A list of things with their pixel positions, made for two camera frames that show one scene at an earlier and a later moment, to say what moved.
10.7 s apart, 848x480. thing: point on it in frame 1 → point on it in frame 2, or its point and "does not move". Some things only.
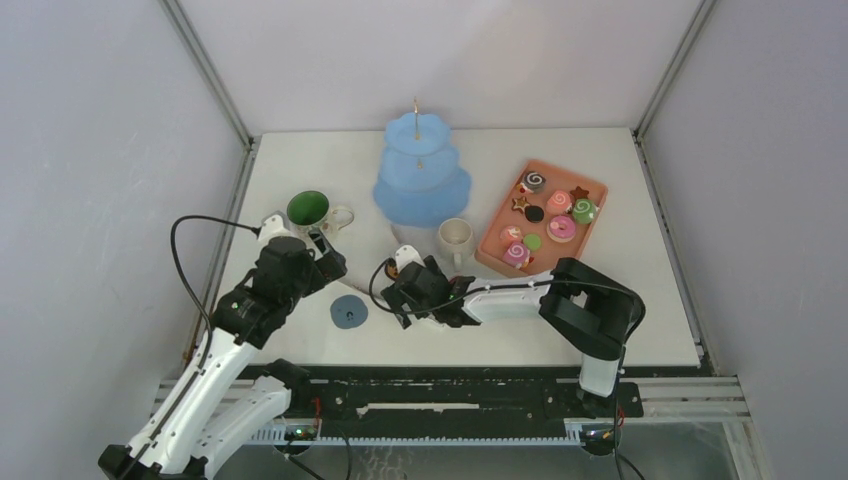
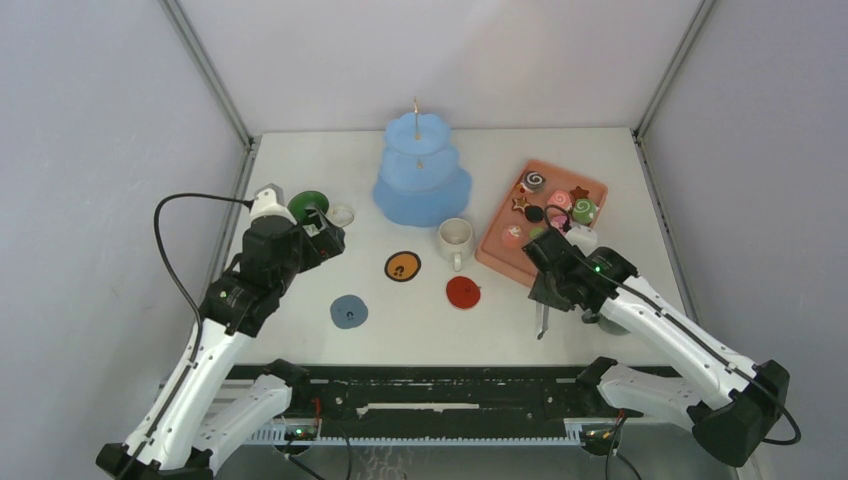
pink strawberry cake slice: [559, 202] does not move
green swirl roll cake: [584, 211] does not move
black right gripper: [397, 300] → [541, 293]
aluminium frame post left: [204, 64] does not move
